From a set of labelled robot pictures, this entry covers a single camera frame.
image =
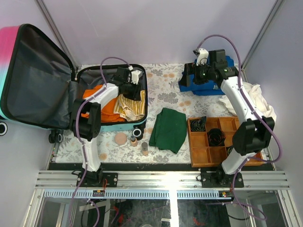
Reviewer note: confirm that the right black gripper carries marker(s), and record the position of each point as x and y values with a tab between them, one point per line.
191	69

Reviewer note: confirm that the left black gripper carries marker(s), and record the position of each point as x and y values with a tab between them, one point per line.
134	94

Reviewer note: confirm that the yellow white striped towel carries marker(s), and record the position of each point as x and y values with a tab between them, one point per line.
129	109

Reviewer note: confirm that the blue garment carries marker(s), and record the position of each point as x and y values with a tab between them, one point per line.
201	89

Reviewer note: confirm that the orange garment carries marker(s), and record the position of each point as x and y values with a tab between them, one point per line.
107	112

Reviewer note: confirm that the dark green garment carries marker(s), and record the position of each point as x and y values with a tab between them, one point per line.
169	131

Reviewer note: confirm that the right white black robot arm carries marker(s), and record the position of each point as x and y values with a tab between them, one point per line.
255	130

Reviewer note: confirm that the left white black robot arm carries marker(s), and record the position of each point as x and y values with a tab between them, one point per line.
85	119

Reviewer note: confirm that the rolled black belt top-left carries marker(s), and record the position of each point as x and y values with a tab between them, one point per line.
198	125

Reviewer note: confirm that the round peach compact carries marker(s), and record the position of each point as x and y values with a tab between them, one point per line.
120	138

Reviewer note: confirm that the small bottle black cap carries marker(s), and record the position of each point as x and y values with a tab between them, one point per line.
133	141

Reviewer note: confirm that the small bottle grey cap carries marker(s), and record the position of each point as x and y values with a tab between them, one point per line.
144	148

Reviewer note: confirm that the wooden compartment tray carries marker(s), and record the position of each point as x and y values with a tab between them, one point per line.
201	154

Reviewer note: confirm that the rolled black belt centre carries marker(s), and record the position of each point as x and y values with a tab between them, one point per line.
216	137

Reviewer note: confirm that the rolled dark belt bottom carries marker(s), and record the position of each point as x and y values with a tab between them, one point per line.
229	150

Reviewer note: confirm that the white crumpled garment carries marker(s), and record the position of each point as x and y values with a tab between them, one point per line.
256	96

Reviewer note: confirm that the pink teal open suitcase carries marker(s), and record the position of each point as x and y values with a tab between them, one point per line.
38	83

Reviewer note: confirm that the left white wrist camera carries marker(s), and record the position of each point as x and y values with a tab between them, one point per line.
135	76

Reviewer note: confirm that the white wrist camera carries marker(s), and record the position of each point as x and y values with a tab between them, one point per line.
202	56
135	76

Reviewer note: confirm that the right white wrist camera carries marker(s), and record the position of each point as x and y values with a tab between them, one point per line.
202	56

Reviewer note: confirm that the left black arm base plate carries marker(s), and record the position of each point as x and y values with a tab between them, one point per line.
104	180

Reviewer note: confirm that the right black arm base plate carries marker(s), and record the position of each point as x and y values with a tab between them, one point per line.
214	180

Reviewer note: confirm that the aluminium rail frame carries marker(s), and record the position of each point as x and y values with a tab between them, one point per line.
158	185

